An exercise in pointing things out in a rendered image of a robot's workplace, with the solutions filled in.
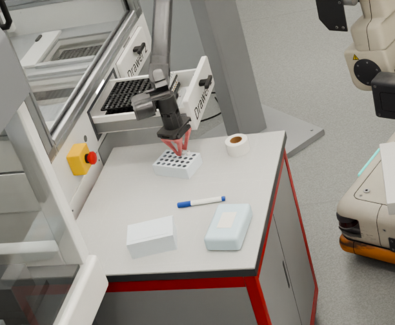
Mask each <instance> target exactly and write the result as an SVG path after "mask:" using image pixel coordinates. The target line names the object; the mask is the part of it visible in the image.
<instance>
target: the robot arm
mask: <svg viewBox="0 0 395 325"><path fill-rule="evenodd" d="M172 4H173V0H154V5H153V19H152V44H151V53H150V63H149V71H148V77H149V79H150V83H151V85H152V87H153V89H150V90H146V91H145V92H143V93H141V94H138V95H135V96H133V97H132V98H131V102H132V106H133V109H134V113H135V116H136V119H137V121H139V120H142V119H146V118H149V117H152V116H155V115H156V112H157V110H156V106H155V103H154V101H156V103H157V107H158V109H159V112H160V115H161V119H162V122H163V127H162V128H161V129H160V130H159V131H158V132H157V137H160V138H161V140H162V141H163V142H164V143H165V144H166V145H167V146H168V147H169V148H171V149H172V151H173V152H174V153H175V154H176V155H177V156H181V153H182V150H187V146H188V140H189V137H190V133H191V125H190V124H187V123H188V122H189V121H192V120H191V118H190V117H186V116H181V114H180V112H179V108H178V105H177V101H176V97H175V95H174V92H173V91H172V90H169V89H168V87H169V85H170V47H171V32H172ZM184 134H185V142H184V144H183V138H182V136H183V135H184ZM171 142H174V143H176V144H177V148H178V151H177V150H176V149H175V147H174V146H173V144H172V143H171Z"/></svg>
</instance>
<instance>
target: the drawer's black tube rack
mask: <svg viewBox="0 0 395 325"><path fill-rule="evenodd" d="M179 87H180V82H178V84H177V86H176V88H175V90H174V95H175V96H176V94H177V91H178V89H179ZM150 89H153V87H152V85H151V83H150V79H149V78H146V79H136V80H131V81H121V82H116V83H115V85H114V87H113V89H112V90H111V92H110V94H109V95H108V97H107V99H106V101H105V103H104V104H103V106H102V108H101V111H106V113H105V115H110V114H116V113H127V112H134V109H133V106H132V102H131V98H132V97H133V96H135V95H138V94H141V93H143V92H145V91H146V90H150Z"/></svg>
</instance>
